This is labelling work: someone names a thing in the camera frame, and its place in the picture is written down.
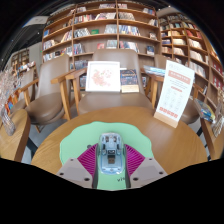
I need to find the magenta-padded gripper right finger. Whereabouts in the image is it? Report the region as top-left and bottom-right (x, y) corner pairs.
(122, 143), (168, 189)

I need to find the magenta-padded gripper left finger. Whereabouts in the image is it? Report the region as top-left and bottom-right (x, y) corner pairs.
(55, 143), (100, 190)

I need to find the transparent computer mouse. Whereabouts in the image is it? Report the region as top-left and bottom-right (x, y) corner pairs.
(97, 132), (126, 176)

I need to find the green blob-shaped mouse pad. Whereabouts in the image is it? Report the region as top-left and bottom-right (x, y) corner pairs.
(59, 120), (155, 192)

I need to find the round wooden side table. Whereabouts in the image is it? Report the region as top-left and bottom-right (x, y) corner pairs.
(199, 116), (224, 161)
(0, 108), (32, 163)

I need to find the stack of books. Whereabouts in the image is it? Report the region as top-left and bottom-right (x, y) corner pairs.
(194, 98), (217, 124)

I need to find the white sign on wooden base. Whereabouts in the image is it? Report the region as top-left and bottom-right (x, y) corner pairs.
(153, 59), (196, 129)

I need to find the dark-covered book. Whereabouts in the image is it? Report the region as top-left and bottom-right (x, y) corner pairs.
(119, 68), (140, 94)

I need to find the white framed floral picture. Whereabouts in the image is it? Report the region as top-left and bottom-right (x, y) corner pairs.
(85, 60), (122, 93)

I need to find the light blue book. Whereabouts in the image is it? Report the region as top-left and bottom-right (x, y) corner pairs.
(143, 64), (167, 77)

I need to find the small distant bookshelf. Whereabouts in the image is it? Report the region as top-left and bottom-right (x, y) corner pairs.
(11, 48), (31, 73)

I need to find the tall wooden bookshelf with books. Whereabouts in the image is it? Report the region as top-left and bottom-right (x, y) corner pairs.
(158, 13), (224, 111)

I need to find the wide wooden bookshelf with books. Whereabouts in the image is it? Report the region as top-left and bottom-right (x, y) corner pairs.
(41, 0), (160, 71)

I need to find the white hanging ceiling panel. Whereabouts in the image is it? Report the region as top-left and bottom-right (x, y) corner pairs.
(23, 15), (49, 28)

